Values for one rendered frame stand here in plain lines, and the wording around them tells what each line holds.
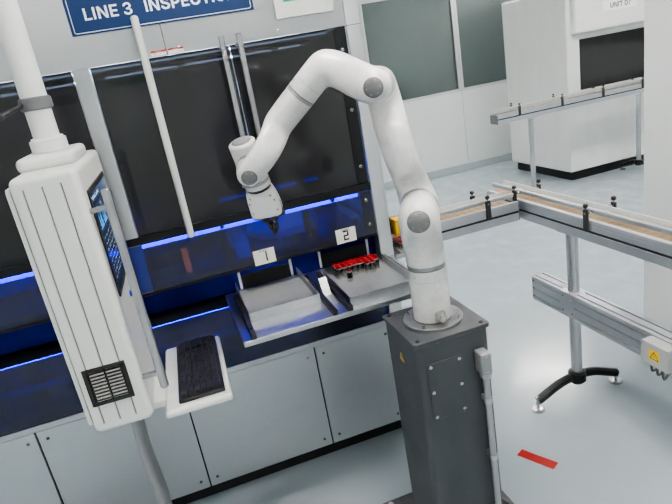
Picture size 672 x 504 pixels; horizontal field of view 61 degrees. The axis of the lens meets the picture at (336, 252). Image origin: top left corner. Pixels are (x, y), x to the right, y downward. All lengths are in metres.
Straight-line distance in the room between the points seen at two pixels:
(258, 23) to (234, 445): 1.67
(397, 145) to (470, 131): 6.20
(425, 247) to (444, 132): 5.99
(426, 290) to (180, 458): 1.31
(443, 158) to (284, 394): 5.60
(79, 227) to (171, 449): 1.21
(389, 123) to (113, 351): 1.00
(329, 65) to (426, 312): 0.79
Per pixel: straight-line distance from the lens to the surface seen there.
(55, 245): 1.65
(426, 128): 7.54
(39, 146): 1.82
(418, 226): 1.64
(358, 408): 2.65
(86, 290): 1.67
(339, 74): 1.65
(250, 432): 2.56
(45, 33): 2.16
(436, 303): 1.80
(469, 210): 2.75
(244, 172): 1.70
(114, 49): 2.14
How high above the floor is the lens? 1.70
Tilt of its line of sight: 19 degrees down
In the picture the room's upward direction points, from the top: 10 degrees counter-clockwise
